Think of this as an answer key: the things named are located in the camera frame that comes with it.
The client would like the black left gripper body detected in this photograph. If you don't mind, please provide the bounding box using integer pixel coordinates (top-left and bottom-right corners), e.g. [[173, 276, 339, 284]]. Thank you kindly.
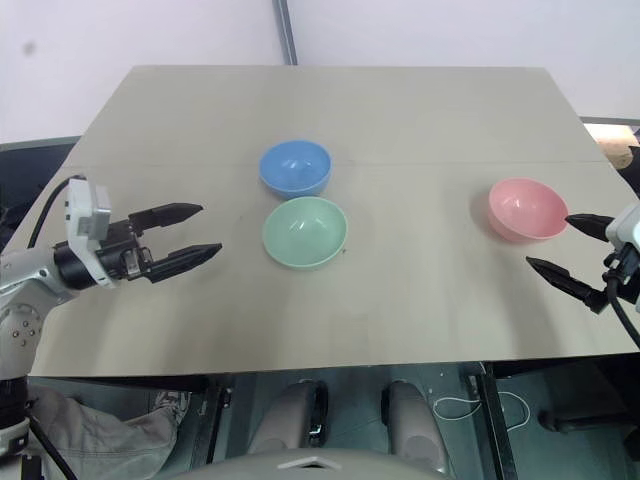
[[96, 217, 154, 284]]

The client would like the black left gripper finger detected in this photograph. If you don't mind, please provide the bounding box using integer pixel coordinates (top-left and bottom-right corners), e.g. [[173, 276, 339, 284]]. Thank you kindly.
[[146, 242, 224, 285], [128, 202, 207, 234]]

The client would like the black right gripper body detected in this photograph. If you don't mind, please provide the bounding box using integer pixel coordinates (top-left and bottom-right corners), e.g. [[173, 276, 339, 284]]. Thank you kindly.
[[602, 241, 640, 307]]

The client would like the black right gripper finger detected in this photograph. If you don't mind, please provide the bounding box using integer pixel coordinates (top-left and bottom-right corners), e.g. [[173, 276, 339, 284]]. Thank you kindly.
[[525, 256, 610, 316], [564, 213, 616, 244]]

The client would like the red plastic bowl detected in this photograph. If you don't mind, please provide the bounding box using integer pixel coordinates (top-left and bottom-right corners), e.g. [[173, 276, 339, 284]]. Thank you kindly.
[[488, 177, 570, 245]]

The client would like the green plastic bowl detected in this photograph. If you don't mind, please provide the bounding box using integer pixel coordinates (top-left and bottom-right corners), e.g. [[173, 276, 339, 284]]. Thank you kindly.
[[262, 195, 349, 272]]

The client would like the blue plastic bowl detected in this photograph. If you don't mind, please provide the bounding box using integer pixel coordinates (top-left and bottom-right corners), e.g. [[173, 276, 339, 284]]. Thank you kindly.
[[258, 139, 333, 198]]

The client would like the black caster base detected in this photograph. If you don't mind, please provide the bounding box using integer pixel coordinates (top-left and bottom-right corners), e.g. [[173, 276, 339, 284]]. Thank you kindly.
[[536, 407, 629, 437]]

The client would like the grey rounded robot leg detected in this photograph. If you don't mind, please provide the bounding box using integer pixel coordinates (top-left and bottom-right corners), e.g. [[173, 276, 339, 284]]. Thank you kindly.
[[381, 380, 448, 474]]

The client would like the grey vertical pole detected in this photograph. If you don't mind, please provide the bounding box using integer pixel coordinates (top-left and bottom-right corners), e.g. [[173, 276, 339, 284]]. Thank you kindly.
[[272, 0, 300, 67]]

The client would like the grey rounded robot torso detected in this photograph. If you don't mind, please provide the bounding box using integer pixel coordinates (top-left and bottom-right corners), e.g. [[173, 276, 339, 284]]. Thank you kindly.
[[167, 443, 454, 480]]

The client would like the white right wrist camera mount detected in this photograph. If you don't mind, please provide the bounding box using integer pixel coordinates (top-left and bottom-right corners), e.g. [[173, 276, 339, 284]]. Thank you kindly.
[[604, 201, 640, 247]]

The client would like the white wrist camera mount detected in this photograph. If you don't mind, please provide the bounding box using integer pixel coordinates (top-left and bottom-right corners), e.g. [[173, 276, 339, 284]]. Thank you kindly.
[[65, 177, 120, 291], [604, 201, 640, 247]]

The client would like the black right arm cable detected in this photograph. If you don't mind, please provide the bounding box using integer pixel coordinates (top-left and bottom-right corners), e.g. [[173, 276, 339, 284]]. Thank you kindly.
[[605, 276, 640, 350]]

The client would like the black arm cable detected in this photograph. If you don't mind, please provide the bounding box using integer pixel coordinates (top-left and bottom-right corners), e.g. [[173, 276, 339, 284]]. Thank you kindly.
[[605, 276, 640, 350], [26, 174, 87, 250]]

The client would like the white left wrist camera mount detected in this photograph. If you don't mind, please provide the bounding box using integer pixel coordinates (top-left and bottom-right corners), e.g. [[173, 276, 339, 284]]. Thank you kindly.
[[65, 177, 120, 291]]

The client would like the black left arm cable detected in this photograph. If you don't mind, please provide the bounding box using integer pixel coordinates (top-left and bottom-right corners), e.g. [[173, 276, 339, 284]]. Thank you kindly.
[[26, 174, 87, 250]]

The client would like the black table frame bar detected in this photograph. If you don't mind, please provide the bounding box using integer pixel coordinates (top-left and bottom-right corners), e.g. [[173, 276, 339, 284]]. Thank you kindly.
[[197, 374, 237, 480], [467, 361, 520, 480]]

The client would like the white cord loop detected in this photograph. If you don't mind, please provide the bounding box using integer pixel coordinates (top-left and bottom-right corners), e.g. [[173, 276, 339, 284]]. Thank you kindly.
[[431, 389, 532, 427]]

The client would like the thin black cable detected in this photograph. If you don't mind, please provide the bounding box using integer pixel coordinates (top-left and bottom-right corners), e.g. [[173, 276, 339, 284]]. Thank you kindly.
[[27, 399, 77, 480]]

